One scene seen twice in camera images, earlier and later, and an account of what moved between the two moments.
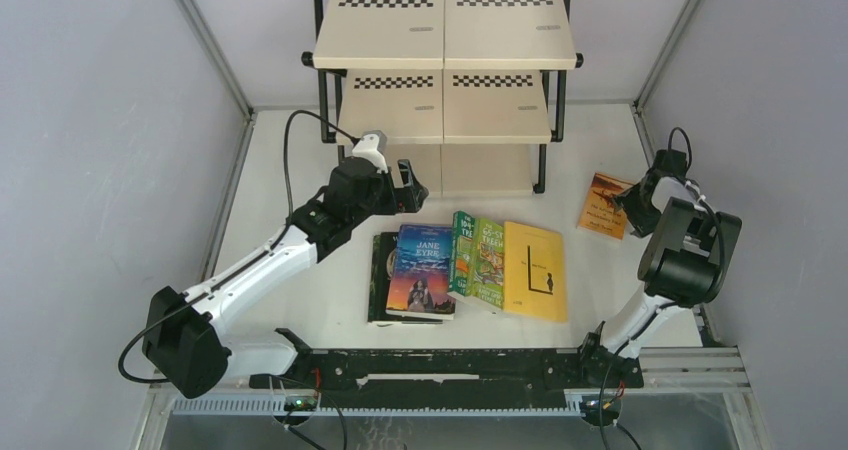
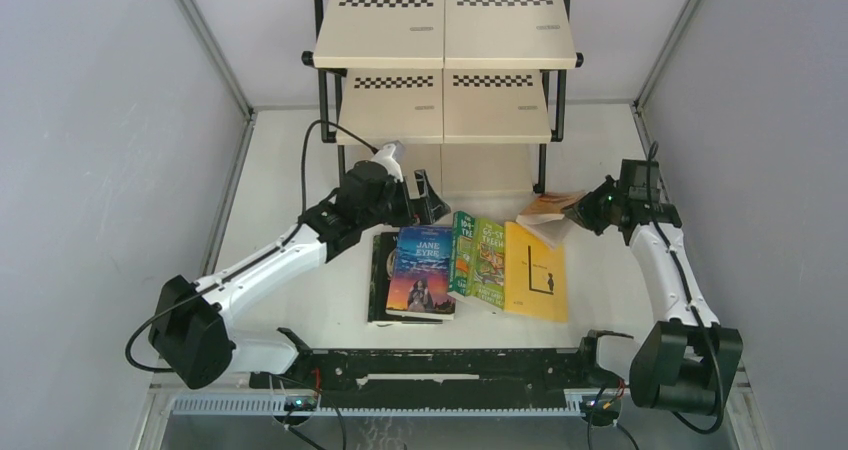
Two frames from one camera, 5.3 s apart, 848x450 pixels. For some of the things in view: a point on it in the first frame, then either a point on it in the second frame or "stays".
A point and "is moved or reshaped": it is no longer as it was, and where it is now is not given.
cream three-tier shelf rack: (465, 77) stays
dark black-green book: (381, 268) stays
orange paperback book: (599, 215) is moved or reshaped
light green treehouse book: (486, 274) stays
